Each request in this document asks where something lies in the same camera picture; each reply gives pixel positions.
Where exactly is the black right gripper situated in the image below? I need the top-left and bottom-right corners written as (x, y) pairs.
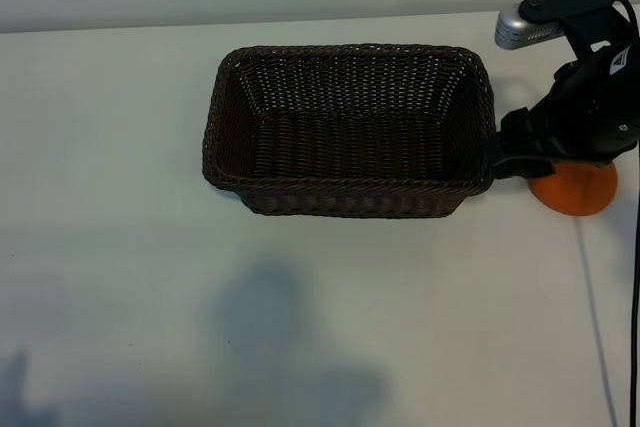
top-left (488, 41), bottom-right (640, 182)

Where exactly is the orange fruit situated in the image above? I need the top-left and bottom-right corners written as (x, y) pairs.
top-left (528, 161), bottom-right (620, 218)

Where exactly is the dark brown wicker basket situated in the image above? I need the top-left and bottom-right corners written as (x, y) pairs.
top-left (201, 43), bottom-right (501, 220)

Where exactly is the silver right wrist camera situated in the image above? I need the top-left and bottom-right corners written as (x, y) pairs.
top-left (494, 6), bottom-right (567, 52)

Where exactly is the black right cable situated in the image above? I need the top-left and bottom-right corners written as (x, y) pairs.
top-left (612, 0), bottom-right (640, 427)

